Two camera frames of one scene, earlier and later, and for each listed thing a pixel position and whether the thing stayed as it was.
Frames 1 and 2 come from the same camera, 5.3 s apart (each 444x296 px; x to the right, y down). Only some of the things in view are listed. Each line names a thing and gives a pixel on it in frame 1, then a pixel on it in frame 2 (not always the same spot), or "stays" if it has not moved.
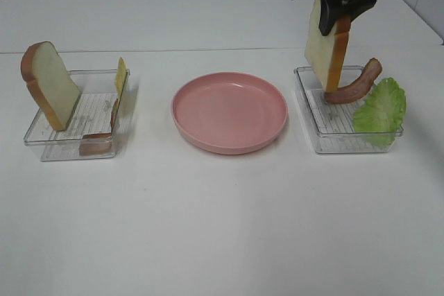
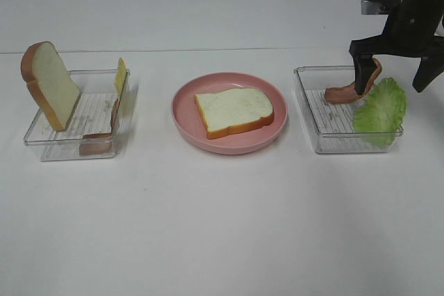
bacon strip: (358, 89) stays
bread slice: (325, 53) → (233, 109)
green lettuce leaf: (379, 118) stays
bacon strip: (99, 144) stays
